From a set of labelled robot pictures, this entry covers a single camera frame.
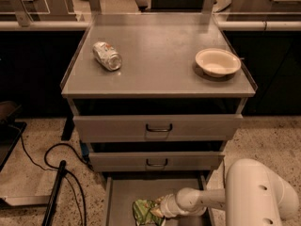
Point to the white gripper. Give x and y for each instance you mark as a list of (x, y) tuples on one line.
[(166, 207)]

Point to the top grey drawer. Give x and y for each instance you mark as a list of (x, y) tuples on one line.
[(142, 128)]

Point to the black top drawer handle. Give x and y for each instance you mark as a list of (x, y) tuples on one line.
[(159, 129)]

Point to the grey drawer cabinet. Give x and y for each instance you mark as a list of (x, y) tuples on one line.
[(158, 76)]

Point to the middle grey drawer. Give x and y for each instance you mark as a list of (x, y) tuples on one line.
[(104, 162)]

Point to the bottom grey open drawer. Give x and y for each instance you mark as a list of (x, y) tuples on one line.
[(121, 193)]

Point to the crushed silver soda can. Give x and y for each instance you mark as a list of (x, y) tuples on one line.
[(107, 55)]

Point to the dark object left edge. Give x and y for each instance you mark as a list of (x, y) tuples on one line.
[(10, 129)]

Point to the green jalapeno chip bag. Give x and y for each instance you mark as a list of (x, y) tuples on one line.
[(147, 212)]

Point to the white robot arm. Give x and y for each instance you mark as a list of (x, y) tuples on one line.
[(254, 196)]

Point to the white horizontal rail pipe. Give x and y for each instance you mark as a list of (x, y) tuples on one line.
[(228, 26)]

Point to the black bar on floor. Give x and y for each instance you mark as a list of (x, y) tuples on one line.
[(50, 210)]

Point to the black middle drawer handle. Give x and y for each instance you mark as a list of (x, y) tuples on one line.
[(156, 164)]

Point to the black drawer handle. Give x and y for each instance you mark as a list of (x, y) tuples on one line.
[(159, 129), (156, 164)]

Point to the white paper bowl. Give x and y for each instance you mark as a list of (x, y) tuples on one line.
[(217, 62)]

